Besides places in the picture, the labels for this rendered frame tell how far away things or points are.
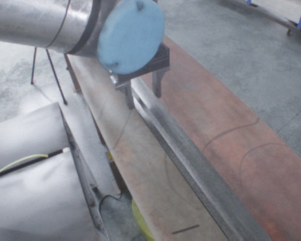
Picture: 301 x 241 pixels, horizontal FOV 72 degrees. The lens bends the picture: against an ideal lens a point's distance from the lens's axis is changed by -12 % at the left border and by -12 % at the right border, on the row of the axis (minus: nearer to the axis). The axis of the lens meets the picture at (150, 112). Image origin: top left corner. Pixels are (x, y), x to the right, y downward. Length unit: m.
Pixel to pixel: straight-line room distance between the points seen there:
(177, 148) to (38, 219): 0.43
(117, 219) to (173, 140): 0.98
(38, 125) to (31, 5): 0.72
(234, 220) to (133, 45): 0.33
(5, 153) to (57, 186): 0.25
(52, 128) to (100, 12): 0.67
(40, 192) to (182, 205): 0.41
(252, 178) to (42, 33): 0.56
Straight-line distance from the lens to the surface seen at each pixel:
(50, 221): 0.69
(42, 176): 0.76
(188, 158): 0.48
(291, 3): 3.16
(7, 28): 0.21
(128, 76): 0.52
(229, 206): 0.44
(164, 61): 0.45
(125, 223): 1.40
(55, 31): 0.22
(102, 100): 0.79
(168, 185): 0.59
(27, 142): 0.87
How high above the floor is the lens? 1.33
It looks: 47 degrees down
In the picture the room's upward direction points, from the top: 4 degrees counter-clockwise
